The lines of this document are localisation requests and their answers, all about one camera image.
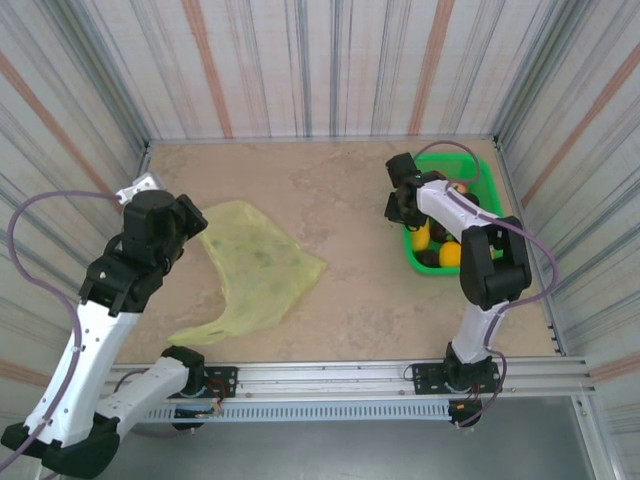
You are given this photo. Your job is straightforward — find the green plastic basket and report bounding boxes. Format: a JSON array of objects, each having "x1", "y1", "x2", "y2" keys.
[{"x1": 402, "y1": 153, "x2": 505, "y2": 277}]

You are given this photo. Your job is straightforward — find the fake orange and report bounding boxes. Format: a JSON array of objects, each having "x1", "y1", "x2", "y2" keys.
[{"x1": 438, "y1": 241, "x2": 463, "y2": 269}]

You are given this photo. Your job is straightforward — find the grey slotted cable duct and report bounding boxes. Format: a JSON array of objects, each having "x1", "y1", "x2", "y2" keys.
[{"x1": 127, "y1": 401, "x2": 454, "y2": 424}]

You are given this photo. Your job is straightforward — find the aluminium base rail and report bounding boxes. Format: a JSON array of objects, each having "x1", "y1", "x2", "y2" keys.
[{"x1": 107, "y1": 357, "x2": 599, "y2": 401}]

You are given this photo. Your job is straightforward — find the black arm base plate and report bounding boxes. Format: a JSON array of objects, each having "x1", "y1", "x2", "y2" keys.
[
  {"x1": 149, "y1": 366, "x2": 239, "y2": 400},
  {"x1": 410, "y1": 360, "x2": 501, "y2": 396}
]

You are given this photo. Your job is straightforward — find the yellow printed plastic bag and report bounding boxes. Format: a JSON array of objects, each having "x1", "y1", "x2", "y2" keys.
[{"x1": 167, "y1": 200, "x2": 328, "y2": 348}]

